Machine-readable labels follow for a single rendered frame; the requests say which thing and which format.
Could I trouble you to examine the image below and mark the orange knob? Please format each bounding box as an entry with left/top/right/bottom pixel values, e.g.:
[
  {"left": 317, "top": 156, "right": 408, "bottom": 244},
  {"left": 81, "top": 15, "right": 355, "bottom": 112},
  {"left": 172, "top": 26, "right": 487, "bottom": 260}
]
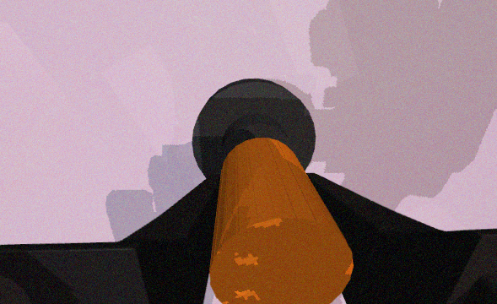
[{"left": 209, "top": 138, "right": 354, "bottom": 304}]

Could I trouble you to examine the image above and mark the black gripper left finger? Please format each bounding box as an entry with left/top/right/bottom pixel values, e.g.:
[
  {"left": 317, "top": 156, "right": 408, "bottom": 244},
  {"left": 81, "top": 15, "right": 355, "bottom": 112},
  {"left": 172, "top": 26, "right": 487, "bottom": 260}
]
[{"left": 0, "top": 175, "right": 220, "bottom": 304}]

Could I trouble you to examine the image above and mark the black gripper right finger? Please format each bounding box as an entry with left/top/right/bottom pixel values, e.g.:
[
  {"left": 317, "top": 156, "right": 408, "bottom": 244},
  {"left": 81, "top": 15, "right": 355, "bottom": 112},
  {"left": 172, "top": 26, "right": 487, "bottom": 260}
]
[{"left": 306, "top": 173, "right": 497, "bottom": 304}]

